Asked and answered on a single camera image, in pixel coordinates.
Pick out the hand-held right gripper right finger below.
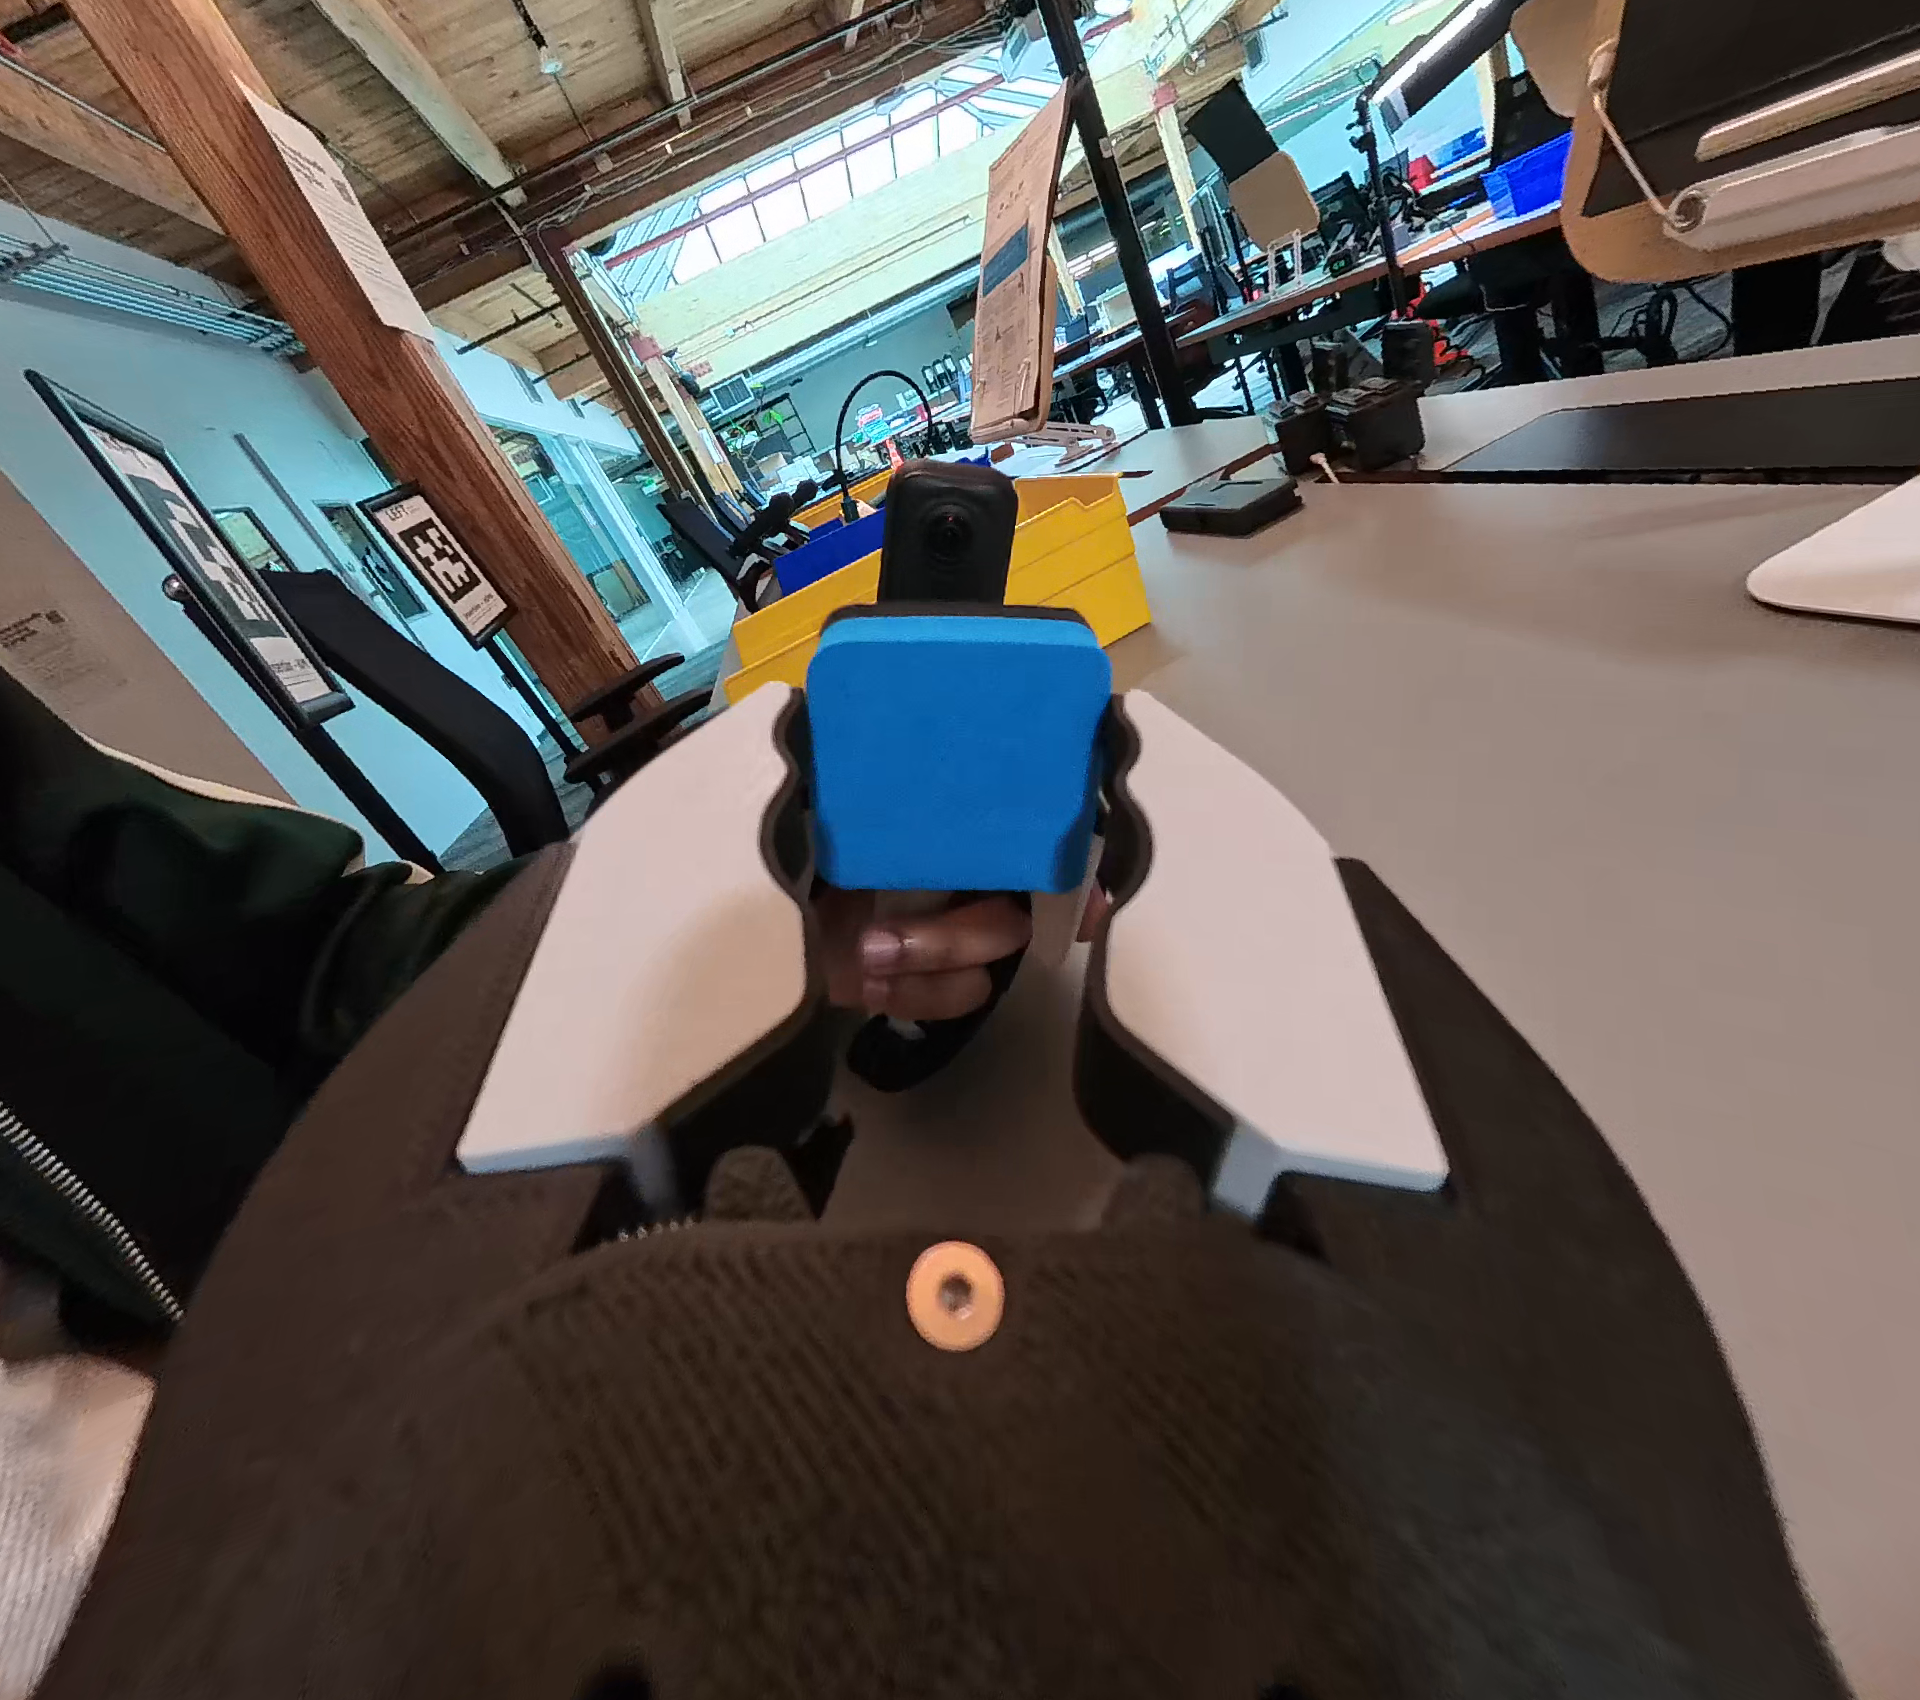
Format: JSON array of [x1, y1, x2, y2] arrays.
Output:
[[1079, 688, 1453, 1226]]

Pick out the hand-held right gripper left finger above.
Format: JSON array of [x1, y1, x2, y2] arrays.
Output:
[[456, 683, 855, 1228]]

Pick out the blue foam block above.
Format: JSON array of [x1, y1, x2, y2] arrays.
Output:
[[803, 616, 1117, 895]]

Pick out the person's left forearm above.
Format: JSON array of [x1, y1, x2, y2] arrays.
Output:
[[0, 668, 578, 1132]]

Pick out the grey desk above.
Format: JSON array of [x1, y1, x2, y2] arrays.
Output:
[[712, 339, 1920, 1700]]

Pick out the person's left hand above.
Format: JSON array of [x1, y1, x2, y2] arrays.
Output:
[[814, 895, 1040, 1024]]

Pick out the blue plastic bin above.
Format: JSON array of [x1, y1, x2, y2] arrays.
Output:
[[1482, 129, 1578, 219], [767, 511, 889, 605]]

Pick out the brown board on white stand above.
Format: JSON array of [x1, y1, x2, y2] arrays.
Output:
[[968, 78, 1125, 454]]

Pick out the flat black device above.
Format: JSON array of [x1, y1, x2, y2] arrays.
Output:
[[1158, 476, 1304, 535]]

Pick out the black office chair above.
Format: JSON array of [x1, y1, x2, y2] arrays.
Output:
[[265, 569, 711, 864]]

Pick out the small framed marker sign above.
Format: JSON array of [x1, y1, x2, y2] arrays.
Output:
[[359, 483, 518, 653]]

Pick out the black steel pole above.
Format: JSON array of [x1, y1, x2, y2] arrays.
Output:
[[968, 0, 1201, 432]]

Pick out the long wooden work table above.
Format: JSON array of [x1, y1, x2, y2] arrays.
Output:
[[1177, 202, 1592, 382]]

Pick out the dark green zip jacket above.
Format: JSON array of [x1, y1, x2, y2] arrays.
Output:
[[0, 950, 212, 1337]]

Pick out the large framed poster sign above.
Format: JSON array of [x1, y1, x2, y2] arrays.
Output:
[[28, 372, 355, 731]]

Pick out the white paper notice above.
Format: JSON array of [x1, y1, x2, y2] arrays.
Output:
[[235, 78, 438, 341]]

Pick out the light bar on stand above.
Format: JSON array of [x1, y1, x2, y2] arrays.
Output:
[[1357, 0, 1508, 118]]

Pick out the black gooseneck cable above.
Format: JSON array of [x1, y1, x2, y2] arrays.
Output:
[[830, 372, 937, 526]]

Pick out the wooden support post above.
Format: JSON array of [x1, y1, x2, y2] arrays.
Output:
[[0, 0, 669, 749]]

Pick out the wall-mounted metal rails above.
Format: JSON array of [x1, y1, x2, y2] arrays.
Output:
[[0, 232, 302, 365]]

